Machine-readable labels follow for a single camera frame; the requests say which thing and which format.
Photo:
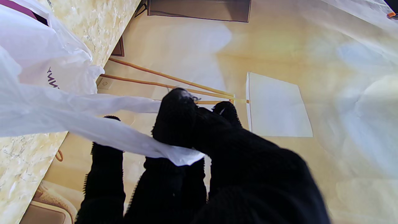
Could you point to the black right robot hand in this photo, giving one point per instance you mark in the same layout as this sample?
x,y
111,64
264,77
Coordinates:
x,y
248,180

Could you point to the white plastic bag orange logo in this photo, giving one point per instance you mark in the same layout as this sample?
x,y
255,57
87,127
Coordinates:
x,y
46,109

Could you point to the black gift box pink inside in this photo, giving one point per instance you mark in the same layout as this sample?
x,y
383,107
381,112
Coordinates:
x,y
40,19

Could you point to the orange black spring clamp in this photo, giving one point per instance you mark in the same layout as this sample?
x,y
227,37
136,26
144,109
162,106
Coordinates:
x,y
391,14

